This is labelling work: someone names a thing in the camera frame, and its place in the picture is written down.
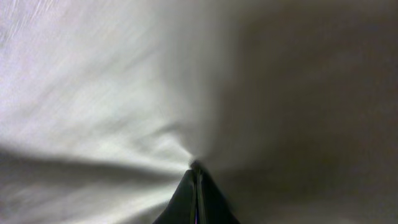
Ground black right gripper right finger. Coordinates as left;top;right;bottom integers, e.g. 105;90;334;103
196;161;240;224

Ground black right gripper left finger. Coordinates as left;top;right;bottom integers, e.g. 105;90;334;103
153;170;197;224

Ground grey shorts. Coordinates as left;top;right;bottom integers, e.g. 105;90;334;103
1;1;397;223

